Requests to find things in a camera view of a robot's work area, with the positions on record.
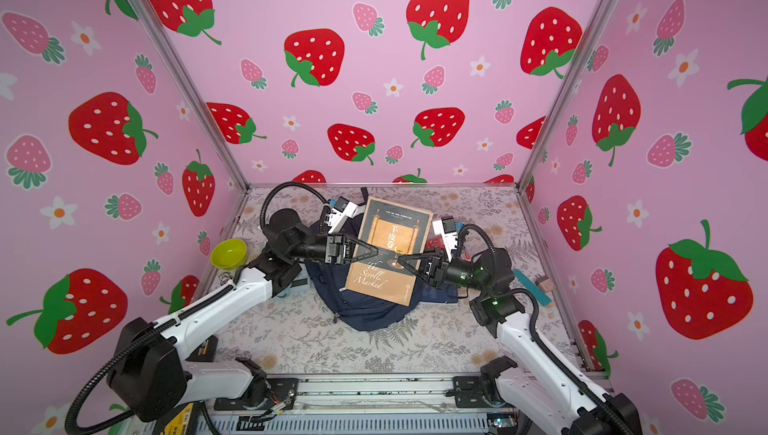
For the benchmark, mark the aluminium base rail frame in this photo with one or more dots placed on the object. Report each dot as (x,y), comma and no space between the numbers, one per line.
(388,404)

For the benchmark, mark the teal pen case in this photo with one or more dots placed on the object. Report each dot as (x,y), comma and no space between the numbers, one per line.
(542,298)

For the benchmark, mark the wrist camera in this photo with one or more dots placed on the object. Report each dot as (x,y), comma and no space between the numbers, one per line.
(336,212)
(446,235)

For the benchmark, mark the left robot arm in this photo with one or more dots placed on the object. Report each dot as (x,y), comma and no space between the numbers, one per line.
(150,370)

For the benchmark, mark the green lid clear jar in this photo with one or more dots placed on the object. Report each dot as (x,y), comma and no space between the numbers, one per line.
(229,254)

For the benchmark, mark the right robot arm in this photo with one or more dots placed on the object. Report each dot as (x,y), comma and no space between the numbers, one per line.
(541,383)

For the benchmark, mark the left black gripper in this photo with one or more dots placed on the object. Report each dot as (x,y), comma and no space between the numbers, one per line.
(337,250)

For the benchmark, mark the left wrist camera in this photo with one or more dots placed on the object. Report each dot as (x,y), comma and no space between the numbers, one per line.
(336,212)

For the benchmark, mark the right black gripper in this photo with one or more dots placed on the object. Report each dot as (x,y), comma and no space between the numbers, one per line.
(436,271)

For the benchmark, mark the brown scroll marked book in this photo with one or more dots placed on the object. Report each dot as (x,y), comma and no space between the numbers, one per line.
(395,229)

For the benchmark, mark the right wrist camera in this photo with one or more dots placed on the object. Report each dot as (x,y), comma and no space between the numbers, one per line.
(446,235)

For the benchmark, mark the navy blue student backpack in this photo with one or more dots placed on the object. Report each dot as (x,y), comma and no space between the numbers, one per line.
(361,312)

